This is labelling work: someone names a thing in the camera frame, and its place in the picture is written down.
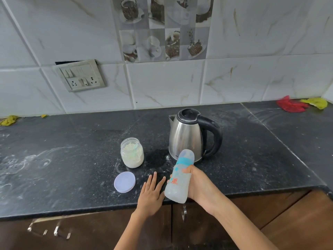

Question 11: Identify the person's left hand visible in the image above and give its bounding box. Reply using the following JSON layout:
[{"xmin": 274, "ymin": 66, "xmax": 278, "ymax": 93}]
[{"xmin": 136, "ymin": 172, "xmax": 170, "ymax": 217}]

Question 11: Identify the person's right hand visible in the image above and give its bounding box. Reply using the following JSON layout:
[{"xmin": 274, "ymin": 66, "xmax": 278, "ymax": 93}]
[{"xmin": 183, "ymin": 165, "xmax": 220, "ymax": 217}]

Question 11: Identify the baby bottle with blue collar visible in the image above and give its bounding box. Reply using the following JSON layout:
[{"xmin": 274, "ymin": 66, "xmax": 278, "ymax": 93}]
[{"xmin": 164, "ymin": 149, "xmax": 195, "ymax": 204}]

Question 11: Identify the person's left forearm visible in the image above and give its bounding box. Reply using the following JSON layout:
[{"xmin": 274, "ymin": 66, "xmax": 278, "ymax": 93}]
[{"xmin": 114, "ymin": 209, "xmax": 154, "ymax": 250}]

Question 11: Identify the person's right forearm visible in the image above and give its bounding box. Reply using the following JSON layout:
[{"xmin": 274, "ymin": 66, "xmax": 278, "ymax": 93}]
[{"xmin": 208, "ymin": 194, "xmax": 279, "ymax": 250}]

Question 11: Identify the white round jar lid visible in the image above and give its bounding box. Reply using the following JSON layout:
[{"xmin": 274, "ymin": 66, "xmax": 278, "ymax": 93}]
[{"xmin": 114, "ymin": 171, "xmax": 136, "ymax": 193}]

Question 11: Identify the stainless steel electric kettle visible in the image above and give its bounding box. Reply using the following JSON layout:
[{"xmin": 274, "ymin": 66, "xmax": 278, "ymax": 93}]
[{"xmin": 169, "ymin": 108, "xmax": 223, "ymax": 163}]

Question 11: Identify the glass jar of white powder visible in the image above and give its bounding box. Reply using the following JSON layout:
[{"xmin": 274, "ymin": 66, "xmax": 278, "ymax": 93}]
[{"xmin": 120, "ymin": 137, "xmax": 144, "ymax": 169}]

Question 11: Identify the red cloth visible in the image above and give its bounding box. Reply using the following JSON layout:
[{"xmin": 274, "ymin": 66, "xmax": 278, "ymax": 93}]
[{"xmin": 276, "ymin": 95, "xmax": 310, "ymax": 113}]

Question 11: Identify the yellow-green cloth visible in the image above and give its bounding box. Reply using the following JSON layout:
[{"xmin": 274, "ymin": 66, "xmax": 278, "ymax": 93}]
[{"xmin": 300, "ymin": 97, "xmax": 328, "ymax": 110}]

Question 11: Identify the crumpled yellow cloth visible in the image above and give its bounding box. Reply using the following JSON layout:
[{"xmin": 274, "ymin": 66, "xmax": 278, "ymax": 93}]
[{"xmin": 0, "ymin": 115, "xmax": 20, "ymax": 126}]

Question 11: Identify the wall switch and socket plate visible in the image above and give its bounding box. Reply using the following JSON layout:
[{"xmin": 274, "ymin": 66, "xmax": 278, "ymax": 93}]
[{"xmin": 55, "ymin": 59, "xmax": 106, "ymax": 92}]

